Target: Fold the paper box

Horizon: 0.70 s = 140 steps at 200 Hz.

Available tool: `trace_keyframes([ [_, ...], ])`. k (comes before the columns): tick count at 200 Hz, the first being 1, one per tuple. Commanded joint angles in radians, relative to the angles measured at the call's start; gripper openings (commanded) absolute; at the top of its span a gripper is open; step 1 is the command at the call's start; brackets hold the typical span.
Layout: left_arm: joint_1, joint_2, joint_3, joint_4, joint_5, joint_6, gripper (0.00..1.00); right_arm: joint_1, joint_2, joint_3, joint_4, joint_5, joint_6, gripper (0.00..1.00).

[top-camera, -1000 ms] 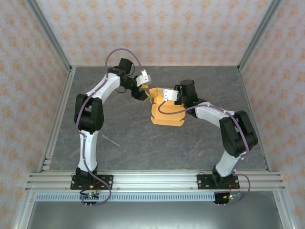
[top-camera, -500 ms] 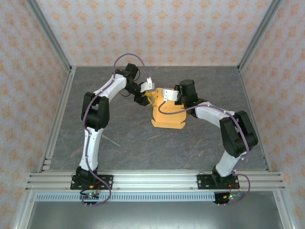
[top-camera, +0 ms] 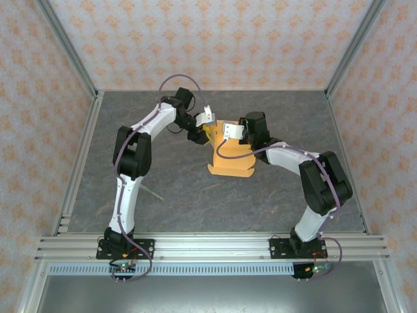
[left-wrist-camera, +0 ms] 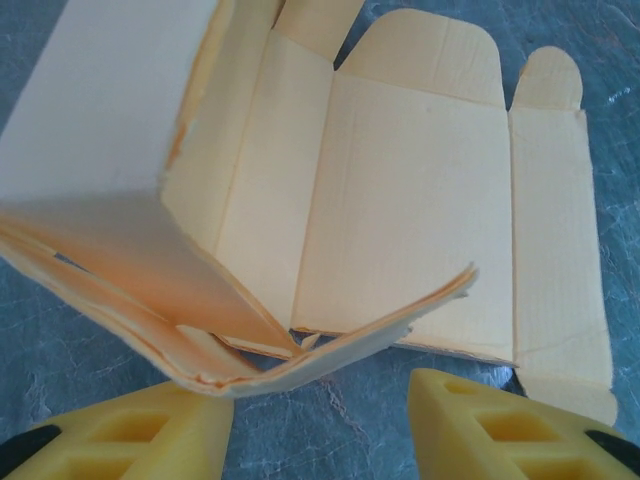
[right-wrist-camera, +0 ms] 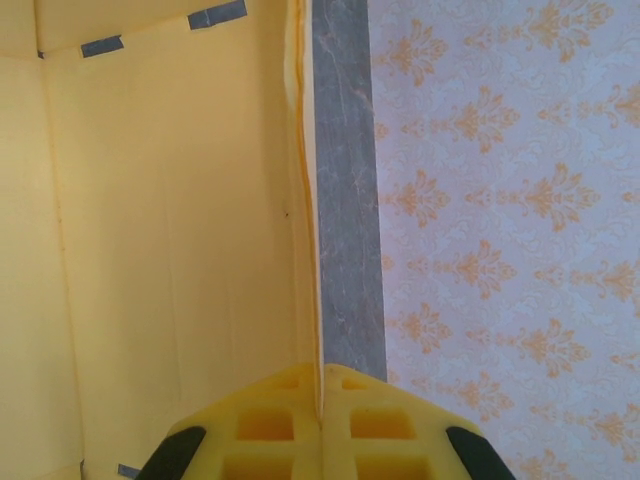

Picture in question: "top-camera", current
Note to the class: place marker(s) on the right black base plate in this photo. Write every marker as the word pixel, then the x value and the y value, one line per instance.
pixel 278 249

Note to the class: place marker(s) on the aluminium table side rail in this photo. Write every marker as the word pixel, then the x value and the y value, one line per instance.
pixel 88 130
pixel 339 130

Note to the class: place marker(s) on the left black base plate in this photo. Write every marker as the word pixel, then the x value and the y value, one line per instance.
pixel 146 249

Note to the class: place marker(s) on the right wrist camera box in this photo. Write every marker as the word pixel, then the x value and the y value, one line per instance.
pixel 232 131

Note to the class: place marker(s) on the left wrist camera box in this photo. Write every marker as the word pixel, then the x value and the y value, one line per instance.
pixel 206 116

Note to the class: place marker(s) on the grey metal sheet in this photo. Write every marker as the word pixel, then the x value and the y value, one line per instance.
pixel 211 296

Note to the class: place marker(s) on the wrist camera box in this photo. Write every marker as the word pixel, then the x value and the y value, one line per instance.
pixel 206 116
pixel 232 131

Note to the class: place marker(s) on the aluminium frame bar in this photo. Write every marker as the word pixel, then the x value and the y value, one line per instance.
pixel 389 287
pixel 32 287

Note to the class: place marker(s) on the orange paper box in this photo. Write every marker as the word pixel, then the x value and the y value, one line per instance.
pixel 231 163

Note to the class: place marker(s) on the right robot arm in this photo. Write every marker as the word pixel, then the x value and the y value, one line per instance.
pixel 325 186

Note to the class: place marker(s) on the aluminium frame post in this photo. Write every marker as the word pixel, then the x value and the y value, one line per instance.
pixel 356 49
pixel 68 49

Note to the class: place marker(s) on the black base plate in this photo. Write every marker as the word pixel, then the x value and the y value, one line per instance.
pixel 146 249
pixel 278 249

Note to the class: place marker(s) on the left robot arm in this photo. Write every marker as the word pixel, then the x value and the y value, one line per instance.
pixel 127 202

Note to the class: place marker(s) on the aluminium mounting rail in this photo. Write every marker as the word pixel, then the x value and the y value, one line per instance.
pixel 211 247

